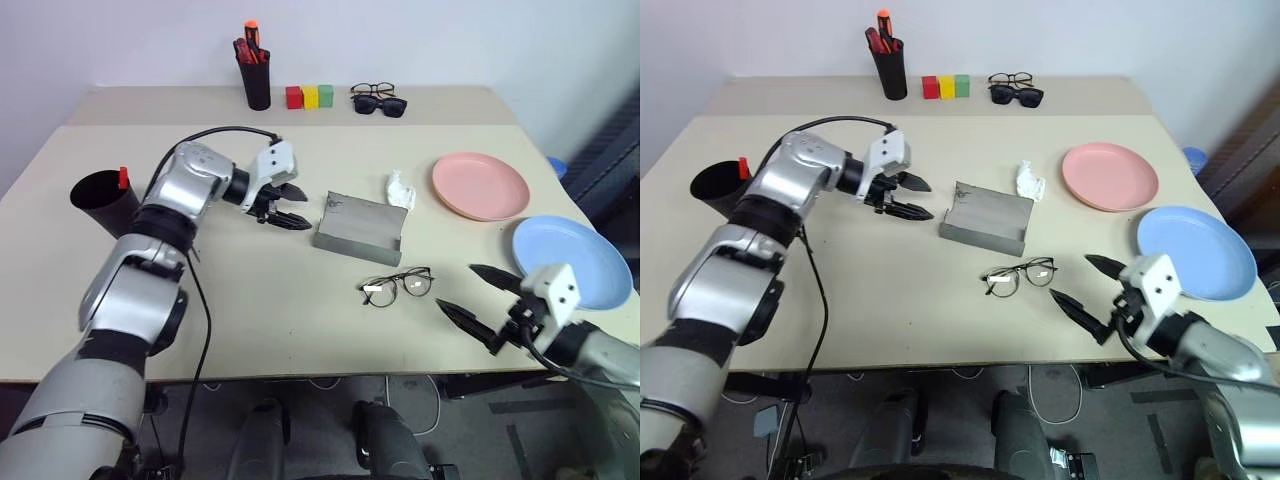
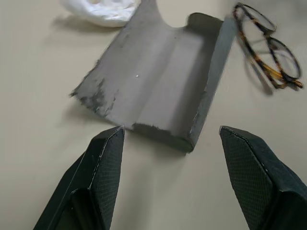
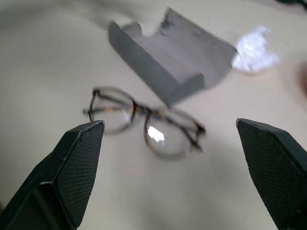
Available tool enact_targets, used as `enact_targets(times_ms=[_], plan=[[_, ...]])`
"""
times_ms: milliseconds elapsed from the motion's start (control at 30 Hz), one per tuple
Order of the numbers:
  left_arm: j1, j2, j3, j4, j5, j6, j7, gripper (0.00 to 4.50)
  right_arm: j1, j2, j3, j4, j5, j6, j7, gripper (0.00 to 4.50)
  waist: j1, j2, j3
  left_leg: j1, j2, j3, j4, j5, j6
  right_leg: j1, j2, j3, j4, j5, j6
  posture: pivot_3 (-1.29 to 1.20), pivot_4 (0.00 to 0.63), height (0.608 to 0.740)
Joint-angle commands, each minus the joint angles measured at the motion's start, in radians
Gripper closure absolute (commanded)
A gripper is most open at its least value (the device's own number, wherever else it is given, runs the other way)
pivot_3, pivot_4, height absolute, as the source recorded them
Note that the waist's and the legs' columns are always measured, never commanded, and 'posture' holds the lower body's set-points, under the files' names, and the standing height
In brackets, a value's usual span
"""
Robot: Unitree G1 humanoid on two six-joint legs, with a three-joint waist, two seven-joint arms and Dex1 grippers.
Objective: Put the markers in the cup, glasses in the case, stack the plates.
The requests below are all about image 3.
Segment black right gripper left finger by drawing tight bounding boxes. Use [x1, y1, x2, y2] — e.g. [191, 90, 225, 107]
[0, 120, 105, 230]

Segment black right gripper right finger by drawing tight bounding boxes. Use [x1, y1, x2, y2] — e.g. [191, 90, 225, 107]
[236, 118, 307, 230]

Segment grey open glasses case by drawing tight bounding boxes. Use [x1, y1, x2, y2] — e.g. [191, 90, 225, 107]
[108, 7, 238, 107]

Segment tortoiseshell eyeglasses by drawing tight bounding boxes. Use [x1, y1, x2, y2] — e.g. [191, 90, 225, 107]
[82, 86, 207, 162]

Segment crumpled white paper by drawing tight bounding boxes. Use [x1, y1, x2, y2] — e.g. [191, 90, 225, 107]
[230, 25, 281, 76]

